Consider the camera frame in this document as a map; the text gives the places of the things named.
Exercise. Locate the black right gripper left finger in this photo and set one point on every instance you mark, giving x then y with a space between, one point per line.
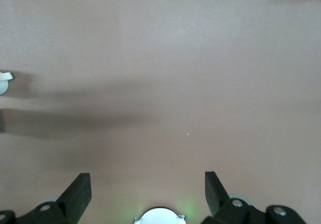
75 196

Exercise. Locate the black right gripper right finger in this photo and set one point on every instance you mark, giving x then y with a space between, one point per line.
215 196

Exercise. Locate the beige ceramic cup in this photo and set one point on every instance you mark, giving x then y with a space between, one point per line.
3 86

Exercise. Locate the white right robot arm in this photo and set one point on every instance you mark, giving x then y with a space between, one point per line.
160 216

